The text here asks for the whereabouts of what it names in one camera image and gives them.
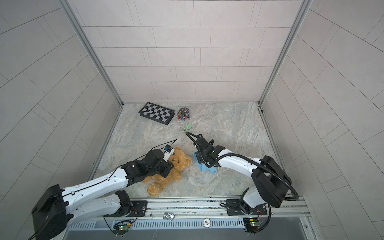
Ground black white chessboard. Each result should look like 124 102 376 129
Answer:
139 102 175 125

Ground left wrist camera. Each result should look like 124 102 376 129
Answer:
164 145 174 155

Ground circuit board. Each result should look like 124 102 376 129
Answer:
243 218 261 233
114 220 132 231

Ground bag of colourful pieces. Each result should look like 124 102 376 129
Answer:
177 107 190 121

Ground brown teddy bear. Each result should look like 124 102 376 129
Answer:
143 147 192 197

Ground aluminium mounting rail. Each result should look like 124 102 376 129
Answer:
72 195 310 222

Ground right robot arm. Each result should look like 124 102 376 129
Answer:
190 135 299 215

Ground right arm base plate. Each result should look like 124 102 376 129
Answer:
223 199 268 216

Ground silver metal clip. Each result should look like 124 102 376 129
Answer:
163 212 176 222

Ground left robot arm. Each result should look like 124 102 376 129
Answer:
31 146 175 240

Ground light blue bear hoodie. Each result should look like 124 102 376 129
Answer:
194 145 218 174

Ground left circuit board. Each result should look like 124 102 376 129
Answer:
114 220 132 231

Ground left camera black cable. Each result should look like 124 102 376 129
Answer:
131 138 178 163

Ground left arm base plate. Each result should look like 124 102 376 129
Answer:
104 201 148 218

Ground black corrugated cable conduit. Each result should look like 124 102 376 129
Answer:
185 131 300 202

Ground small green pieces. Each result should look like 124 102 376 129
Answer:
183 123 193 132

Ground right circuit board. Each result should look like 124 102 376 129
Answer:
243 218 261 233

